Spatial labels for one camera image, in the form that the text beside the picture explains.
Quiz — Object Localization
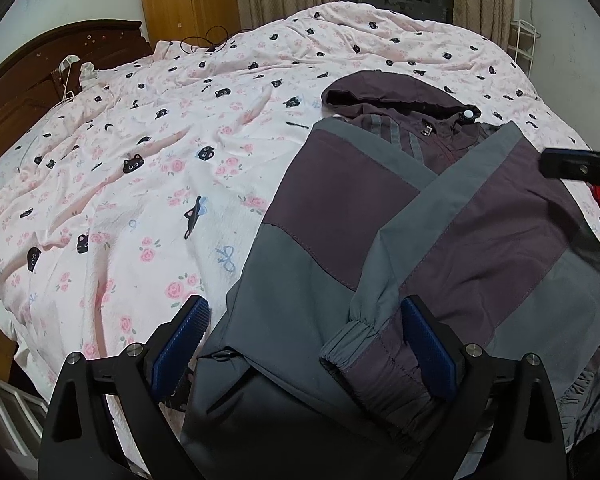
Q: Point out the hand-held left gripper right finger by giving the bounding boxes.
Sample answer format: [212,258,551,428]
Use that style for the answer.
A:
[401,296,567,480]

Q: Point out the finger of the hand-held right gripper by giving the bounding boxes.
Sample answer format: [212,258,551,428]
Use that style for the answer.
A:
[539,147,600,190]

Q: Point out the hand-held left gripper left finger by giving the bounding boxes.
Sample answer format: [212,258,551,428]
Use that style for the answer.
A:
[39,295,212,480]

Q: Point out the grey and purple hooded jacket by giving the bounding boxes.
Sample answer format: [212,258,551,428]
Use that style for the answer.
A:
[180,71,600,480]

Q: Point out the pink cat-print blanket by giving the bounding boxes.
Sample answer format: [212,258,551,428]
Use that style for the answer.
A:
[0,1,600,461]

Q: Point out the grey metal rack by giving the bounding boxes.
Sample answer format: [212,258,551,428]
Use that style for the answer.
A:
[0,365,48,441]

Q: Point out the white charger on headboard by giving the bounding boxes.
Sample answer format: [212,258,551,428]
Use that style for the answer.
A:
[59,55,101,103]

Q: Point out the dark wooden headboard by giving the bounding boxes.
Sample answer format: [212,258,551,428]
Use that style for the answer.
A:
[0,20,153,161]

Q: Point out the white wire shelf rack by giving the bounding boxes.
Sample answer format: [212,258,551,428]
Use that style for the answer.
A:
[507,19,541,78]

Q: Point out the black cable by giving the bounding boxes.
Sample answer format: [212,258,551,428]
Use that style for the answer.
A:
[180,27,231,53]

